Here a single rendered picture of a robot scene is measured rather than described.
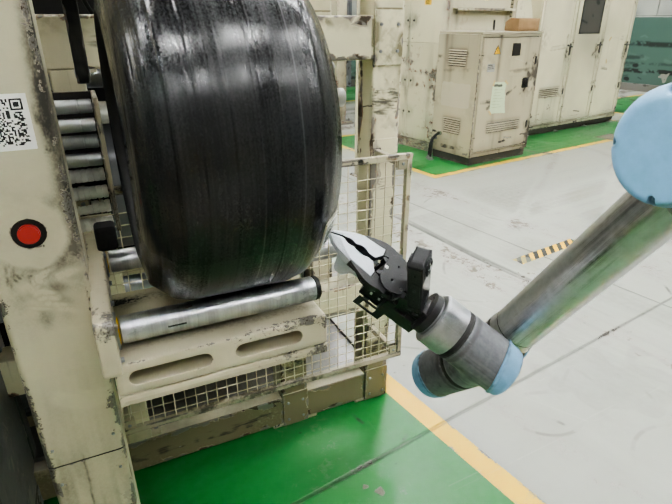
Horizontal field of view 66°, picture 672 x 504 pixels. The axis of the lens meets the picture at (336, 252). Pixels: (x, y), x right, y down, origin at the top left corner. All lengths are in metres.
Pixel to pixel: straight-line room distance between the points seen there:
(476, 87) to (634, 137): 4.75
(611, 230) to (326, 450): 1.34
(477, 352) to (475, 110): 4.61
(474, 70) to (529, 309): 4.51
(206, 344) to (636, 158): 0.65
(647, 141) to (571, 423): 1.67
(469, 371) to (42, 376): 0.69
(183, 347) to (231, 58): 0.45
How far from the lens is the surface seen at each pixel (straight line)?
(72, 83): 1.41
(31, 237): 0.88
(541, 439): 2.07
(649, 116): 0.60
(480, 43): 5.30
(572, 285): 0.88
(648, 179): 0.59
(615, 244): 0.82
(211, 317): 0.88
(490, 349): 0.86
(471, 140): 5.41
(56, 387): 1.01
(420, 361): 0.99
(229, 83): 0.68
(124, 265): 1.13
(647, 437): 2.23
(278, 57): 0.71
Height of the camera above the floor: 1.35
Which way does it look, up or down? 24 degrees down
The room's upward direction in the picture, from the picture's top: straight up
